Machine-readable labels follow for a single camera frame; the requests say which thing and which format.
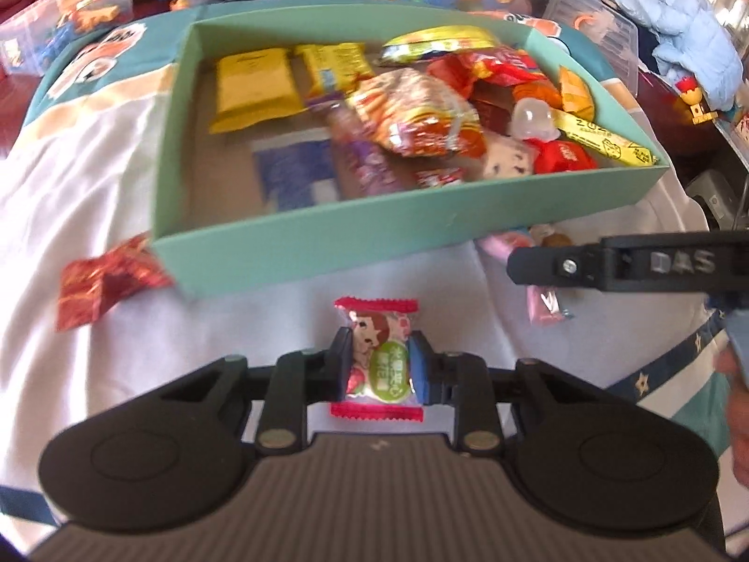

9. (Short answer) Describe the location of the clear bin of toys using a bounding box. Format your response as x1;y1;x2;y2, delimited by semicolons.
0;0;134;77

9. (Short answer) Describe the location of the person's right hand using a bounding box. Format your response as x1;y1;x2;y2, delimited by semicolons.
717;310;749;488

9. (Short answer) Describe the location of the green yellow round packet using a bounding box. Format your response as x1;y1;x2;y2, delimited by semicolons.
377;25;501;67

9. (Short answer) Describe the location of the small toy figure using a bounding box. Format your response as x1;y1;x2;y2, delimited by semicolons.
673;73;720;126

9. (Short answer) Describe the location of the purple snack packet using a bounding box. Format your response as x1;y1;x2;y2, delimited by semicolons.
326;106;404;195

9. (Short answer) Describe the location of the red orange snack packet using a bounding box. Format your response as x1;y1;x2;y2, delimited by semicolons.
430;50;545;100

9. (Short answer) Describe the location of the shiny red foil packet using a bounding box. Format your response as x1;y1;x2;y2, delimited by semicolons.
57;233;175;330

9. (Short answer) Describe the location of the small red packet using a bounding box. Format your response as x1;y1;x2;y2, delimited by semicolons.
531;140;599;175

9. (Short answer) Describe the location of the white dotted cake packet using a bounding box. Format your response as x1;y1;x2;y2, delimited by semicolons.
481;133;538;179

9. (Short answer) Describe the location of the red edged candy packet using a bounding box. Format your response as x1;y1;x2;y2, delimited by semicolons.
330;297;424;422

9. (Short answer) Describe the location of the pale yellow stick packet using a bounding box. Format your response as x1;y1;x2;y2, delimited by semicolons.
553;110;661;169

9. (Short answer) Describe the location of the red white candy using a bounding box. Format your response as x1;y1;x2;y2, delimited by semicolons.
414;167;467;189

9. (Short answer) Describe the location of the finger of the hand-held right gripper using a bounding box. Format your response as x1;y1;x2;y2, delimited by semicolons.
507;239;613;293

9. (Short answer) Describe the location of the printed blanket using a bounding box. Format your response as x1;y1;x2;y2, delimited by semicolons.
0;12;749;522

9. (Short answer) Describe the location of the clear plastic lidded box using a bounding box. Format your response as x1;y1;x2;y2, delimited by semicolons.
541;0;641;95

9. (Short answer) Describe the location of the dark brown packet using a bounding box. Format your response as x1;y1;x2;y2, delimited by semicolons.
471;96;516;133

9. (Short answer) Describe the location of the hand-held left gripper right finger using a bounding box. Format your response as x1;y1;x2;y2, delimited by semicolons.
408;331;636;454

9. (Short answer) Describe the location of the blue white packet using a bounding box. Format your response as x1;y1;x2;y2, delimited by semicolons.
251;139;341;208

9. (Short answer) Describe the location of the clear noodle snack packet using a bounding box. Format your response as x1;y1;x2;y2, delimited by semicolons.
345;68;488;158

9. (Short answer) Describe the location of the orange wedge packet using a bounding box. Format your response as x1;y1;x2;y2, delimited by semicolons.
556;66;596;121

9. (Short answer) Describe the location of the bright yellow snack bar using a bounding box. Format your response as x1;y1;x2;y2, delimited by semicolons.
294;43;376;100

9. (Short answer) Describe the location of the grey appliance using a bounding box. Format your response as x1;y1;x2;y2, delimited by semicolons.
686;169;749;232

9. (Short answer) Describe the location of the teal cardboard box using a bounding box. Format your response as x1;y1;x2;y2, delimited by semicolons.
151;0;671;299

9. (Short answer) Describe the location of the pink candy packet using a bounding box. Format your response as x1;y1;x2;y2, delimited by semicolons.
477;228;536;259
525;286;574;327

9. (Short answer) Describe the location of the light blue puffy jacket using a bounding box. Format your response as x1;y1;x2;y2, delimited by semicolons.
594;0;747;112

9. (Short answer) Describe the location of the flat yellow snack packet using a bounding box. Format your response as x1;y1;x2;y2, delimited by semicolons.
209;48;306;134

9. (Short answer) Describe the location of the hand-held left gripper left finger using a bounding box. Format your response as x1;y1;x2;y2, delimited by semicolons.
125;325;358;453

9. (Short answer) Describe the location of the clear jelly cup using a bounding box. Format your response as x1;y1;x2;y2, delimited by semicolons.
510;98;564;142

